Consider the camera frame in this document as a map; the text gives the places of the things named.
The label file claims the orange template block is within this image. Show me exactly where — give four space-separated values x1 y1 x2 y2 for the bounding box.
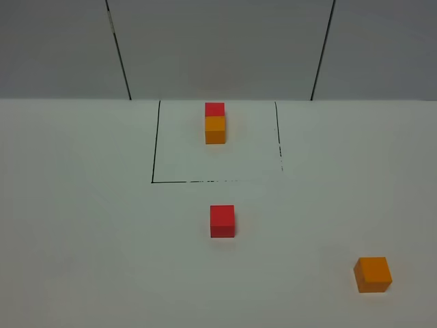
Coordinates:
205 116 226 144

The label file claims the red template block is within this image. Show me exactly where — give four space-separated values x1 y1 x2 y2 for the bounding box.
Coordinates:
205 102 225 117

